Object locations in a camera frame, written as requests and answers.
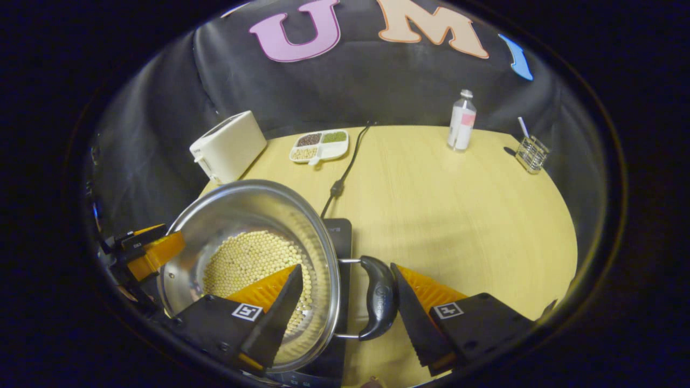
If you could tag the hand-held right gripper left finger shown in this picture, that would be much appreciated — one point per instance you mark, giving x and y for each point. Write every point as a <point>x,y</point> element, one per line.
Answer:
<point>277,318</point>

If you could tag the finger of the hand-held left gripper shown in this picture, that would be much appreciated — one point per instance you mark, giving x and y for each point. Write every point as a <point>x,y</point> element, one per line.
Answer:
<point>159,253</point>
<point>143,237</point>

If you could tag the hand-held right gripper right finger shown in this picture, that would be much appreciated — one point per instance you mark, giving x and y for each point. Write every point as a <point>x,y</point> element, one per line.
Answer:
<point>415,318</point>

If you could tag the stainless steel pot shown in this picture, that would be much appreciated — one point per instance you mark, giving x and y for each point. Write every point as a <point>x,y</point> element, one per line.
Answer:
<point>242,210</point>

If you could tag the black induction cooktop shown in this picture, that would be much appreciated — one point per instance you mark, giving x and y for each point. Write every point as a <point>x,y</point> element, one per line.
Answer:
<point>339,237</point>

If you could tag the pile of yellow soybeans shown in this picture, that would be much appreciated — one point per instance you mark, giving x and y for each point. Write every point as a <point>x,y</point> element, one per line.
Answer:
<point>242,258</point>

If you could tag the white toaster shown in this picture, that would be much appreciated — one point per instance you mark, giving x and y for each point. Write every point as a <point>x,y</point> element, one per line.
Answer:
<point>232,145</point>

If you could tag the white divided dish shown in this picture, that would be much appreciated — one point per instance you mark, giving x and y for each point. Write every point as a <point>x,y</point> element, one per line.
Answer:
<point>337,150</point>

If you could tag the white straw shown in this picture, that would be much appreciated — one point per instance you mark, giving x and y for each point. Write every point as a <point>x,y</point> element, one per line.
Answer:
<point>523,127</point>

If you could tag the black backdrop cloth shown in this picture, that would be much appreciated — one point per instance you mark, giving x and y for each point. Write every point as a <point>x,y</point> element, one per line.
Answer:
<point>377,86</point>

